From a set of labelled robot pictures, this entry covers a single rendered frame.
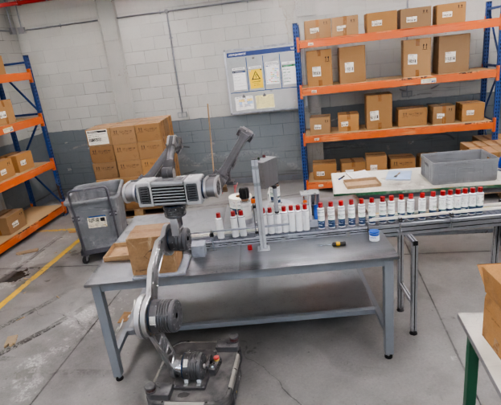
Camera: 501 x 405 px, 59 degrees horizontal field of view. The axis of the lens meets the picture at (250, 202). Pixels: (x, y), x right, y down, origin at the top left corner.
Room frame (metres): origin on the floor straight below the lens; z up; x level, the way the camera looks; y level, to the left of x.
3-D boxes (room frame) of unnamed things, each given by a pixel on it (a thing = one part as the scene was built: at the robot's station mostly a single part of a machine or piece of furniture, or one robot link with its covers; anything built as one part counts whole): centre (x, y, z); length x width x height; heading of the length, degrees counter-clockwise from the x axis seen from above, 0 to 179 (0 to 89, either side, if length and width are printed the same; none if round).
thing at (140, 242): (2.77, 0.68, 0.99); 0.30 x 0.24 x 0.27; 86
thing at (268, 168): (2.96, -0.13, 1.38); 0.17 x 0.10 x 0.19; 142
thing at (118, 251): (3.10, 0.97, 0.85); 0.30 x 0.26 x 0.04; 87
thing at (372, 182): (4.22, -1.15, 0.82); 0.34 x 0.24 x 0.03; 86
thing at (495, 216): (2.99, -1.43, 0.47); 1.17 x 0.38 x 0.94; 87
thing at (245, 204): (3.34, 0.04, 1.03); 0.09 x 0.09 x 0.30
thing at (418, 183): (4.23, -1.82, 0.40); 1.90 x 0.75 x 0.80; 80
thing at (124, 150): (6.70, 1.66, 0.70); 1.20 x 0.82 x 1.39; 86
